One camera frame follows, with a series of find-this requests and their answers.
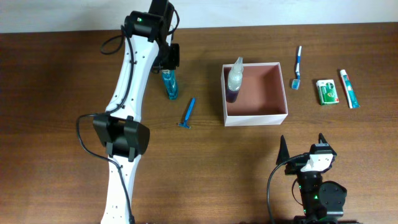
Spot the green white toothpaste tube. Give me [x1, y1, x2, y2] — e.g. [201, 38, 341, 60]
[340, 70, 360, 109]

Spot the teal mouthwash bottle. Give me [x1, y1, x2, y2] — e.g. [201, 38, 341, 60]
[162, 70, 178, 100]

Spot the clear spray bottle dark liquid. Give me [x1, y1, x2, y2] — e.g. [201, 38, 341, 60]
[226, 57, 244, 103]

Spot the blue white toothbrush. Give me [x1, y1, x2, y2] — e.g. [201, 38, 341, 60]
[291, 45, 302, 90]

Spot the pink open cardboard box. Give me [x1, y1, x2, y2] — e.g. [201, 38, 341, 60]
[221, 62, 289, 126]

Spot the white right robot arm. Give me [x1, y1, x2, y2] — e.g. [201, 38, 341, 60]
[285, 134, 347, 224]

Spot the blue disposable razor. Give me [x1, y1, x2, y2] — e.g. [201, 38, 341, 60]
[178, 98, 196, 129]

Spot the green soap box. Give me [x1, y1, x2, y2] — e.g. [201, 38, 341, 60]
[316, 80, 340, 105]

